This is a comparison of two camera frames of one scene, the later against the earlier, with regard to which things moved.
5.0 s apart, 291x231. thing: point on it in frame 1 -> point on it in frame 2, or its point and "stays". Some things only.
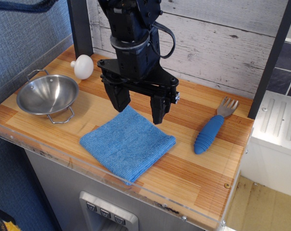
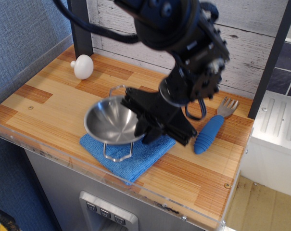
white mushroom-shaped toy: x=83 y=66 stays
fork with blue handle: x=206 y=136 stays
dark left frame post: x=81 y=27 stays
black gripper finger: x=160 y=106 -> x=152 y=134
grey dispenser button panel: x=98 y=214 stays
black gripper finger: x=119 y=96 -> x=142 y=127
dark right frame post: x=273 y=57 stays
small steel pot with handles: x=48 y=95 -> x=109 y=122
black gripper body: x=139 y=70 -> x=150 y=106
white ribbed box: x=272 y=158 stays
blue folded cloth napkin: x=127 y=143 stays
